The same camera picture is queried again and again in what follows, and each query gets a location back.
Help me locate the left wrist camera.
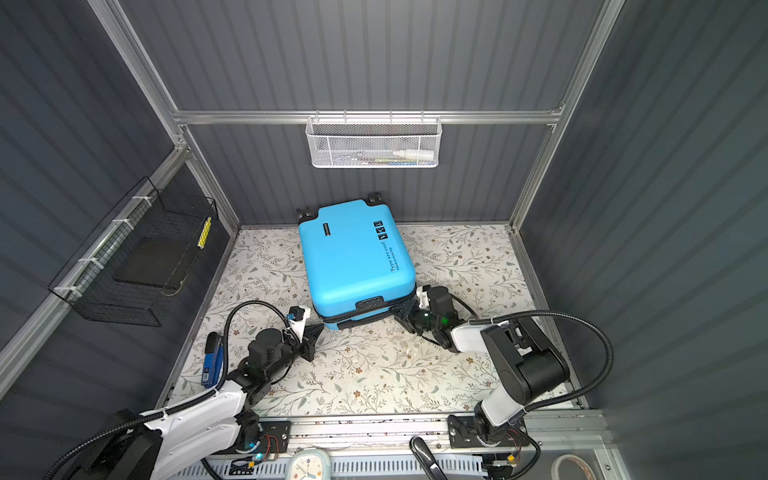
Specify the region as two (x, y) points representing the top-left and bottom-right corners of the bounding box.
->
(286, 305), (312, 343)

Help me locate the blue flat object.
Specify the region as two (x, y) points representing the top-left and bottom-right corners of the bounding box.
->
(201, 332), (224, 389)

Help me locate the white tape roll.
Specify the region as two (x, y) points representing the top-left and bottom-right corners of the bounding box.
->
(550, 454), (598, 480)

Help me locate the blue hardshell suitcase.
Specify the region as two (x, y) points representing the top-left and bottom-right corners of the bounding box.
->
(297, 192), (417, 331)

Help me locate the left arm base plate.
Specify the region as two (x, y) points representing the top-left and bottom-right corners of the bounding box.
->
(225, 421), (291, 455)

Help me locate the white bottle in basket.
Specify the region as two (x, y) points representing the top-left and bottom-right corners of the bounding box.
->
(393, 149), (436, 163)

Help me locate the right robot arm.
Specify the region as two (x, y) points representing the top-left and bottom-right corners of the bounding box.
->
(389, 286), (570, 445)

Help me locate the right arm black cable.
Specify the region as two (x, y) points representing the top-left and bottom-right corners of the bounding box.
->
(449, 293), (615, 480)

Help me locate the black handle tool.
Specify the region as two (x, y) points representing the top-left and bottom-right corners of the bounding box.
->
(409, 436), (445, 480)

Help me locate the black wire wall basket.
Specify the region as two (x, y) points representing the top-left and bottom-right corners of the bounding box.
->
(49, 183), (218, 327)

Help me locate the white wire mesh basket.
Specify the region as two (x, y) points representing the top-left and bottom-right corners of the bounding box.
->
(305, 119), (443, 169)

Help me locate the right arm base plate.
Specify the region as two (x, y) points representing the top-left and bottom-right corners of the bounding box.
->
(446, 415), (530, 450)

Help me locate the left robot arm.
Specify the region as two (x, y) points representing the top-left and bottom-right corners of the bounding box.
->
(63, 325), (323, 479)

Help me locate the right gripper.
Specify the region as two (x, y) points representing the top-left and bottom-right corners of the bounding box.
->
(390, 299), (442, 336)

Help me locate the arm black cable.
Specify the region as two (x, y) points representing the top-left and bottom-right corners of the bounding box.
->
(449, 293), (615, 480)
(43, 299), (301, 480)

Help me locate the small white clock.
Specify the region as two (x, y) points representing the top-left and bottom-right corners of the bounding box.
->
(284, 448), (333, 480)

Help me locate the yellow marker in basket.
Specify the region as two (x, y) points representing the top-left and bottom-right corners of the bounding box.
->
(196, 217), (212, 249)

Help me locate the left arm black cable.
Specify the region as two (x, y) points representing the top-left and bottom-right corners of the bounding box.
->
(43, 299), (301, 480)

